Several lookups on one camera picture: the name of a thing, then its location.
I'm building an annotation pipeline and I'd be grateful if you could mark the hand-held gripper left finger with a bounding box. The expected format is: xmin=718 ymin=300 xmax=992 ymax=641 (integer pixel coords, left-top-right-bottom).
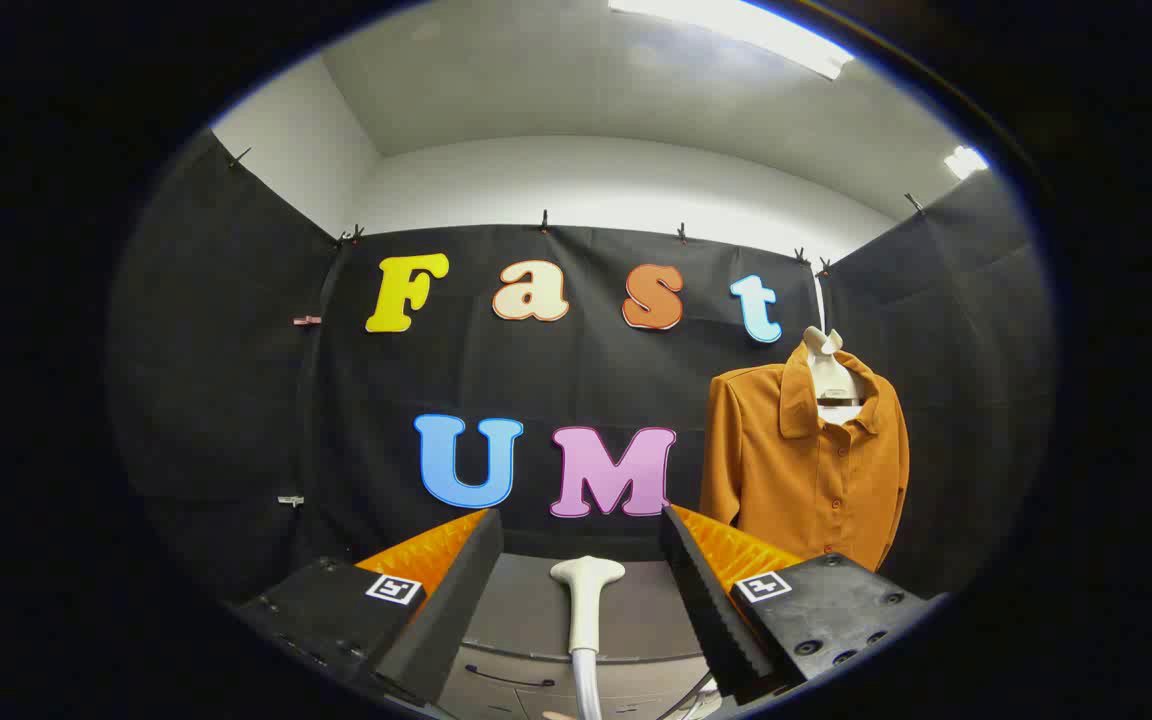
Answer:
xmin=231 ymin=508 xmax=505 ymax=709

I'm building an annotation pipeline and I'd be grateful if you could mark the orange button shirt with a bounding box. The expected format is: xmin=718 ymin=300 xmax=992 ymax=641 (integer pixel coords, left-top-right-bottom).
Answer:
xmin=699 ymin=340 xmax=911 ymax=573

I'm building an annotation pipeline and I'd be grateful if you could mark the long ceiling light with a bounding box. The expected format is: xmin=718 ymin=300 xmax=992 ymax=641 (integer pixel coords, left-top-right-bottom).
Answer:
xmin=608 ymin=0 xmax=855 ymax=81

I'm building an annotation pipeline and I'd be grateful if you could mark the black backdrop cloth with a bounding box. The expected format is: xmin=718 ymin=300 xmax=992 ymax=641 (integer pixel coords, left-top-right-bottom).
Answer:
xmin=106 ymin=130 xmax=1057 ymax=601

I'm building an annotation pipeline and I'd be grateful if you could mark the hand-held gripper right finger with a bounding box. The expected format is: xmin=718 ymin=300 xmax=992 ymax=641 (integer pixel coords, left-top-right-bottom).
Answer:
xmin=659 ymin=505 xmax=947 ymax=706

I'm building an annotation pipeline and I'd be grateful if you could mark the white garment steamer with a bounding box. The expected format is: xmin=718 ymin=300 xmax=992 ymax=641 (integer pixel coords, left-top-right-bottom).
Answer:
xmin=549 ymin=556 xmax=627 ymax=720

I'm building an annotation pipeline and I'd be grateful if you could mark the white clothes hanger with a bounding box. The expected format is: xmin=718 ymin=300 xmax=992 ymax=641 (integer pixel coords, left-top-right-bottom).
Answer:
xmin=801 ymin=270 xmax=867 ymax=426

